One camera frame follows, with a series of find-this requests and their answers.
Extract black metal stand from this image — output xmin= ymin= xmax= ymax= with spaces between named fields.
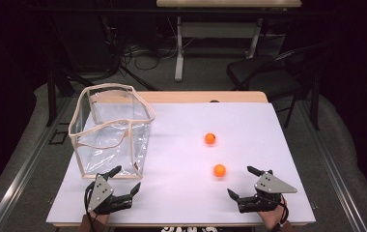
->
xmin=44 ymin=18 xmax=88 ymax=128

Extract hand-held gripper cable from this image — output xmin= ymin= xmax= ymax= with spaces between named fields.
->
xmin=83 ymin=182 xmax=98 ymax=232
xmin=276 ymin=195 xmax=290 ymax=230

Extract clear bag with beige trim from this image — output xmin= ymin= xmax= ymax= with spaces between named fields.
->
xmin=68 ymin=82 xmax=156 ymax=180

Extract white table sheet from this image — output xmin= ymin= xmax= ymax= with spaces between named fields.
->
xmin=45 ymin=101 xmax=317 ymax=225

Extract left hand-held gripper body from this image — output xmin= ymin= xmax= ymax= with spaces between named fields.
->
xmin=85 ymin=173 xmax=134 ymax=216

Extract metal floor rail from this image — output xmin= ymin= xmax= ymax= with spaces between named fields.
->
xmin=0 ymin=96 xmax=73 ymax=232
xmin=296 ymin=100 xmax=367 ymax=232

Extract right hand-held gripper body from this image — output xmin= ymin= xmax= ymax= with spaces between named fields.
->
xmin=237 ymin=171 xmax=298 ymax=214

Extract bundle of floor cables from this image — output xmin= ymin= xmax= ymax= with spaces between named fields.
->
xmin=120 ymin=40 xmax=181 ymax=72

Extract right hand-held gripper cable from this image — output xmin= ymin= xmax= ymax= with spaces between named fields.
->
xmin=276 ymin=195 xmax=290 ymax=230

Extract black folding chair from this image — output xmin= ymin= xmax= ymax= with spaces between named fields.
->
xmin=225 ymin=42 xmax=334 ymax=130

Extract person's left hand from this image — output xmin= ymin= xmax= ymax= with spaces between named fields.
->
xmin=88 ymin=211 xmax=110 ymax=224

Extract left hand-held gripper cable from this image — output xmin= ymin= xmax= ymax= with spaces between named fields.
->
xmin=83 ymin=182 xmax=98 ymax=232

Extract person's black-and-white patterned clothing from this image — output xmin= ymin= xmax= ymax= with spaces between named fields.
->
xmin=160 ymin=226 xmax=219 ymax=232

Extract wooden table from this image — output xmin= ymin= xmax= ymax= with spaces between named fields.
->
xmin=51 ymin=90 xmax=309 ymax=228

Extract person's right hand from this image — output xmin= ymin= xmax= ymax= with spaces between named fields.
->
xmin=257 ymin=196 xmax=289 ymax=231

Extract white metal-frame desk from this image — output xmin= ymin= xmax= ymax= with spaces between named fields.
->
xmin=155 ymin=0 xmax=302 ymax=82

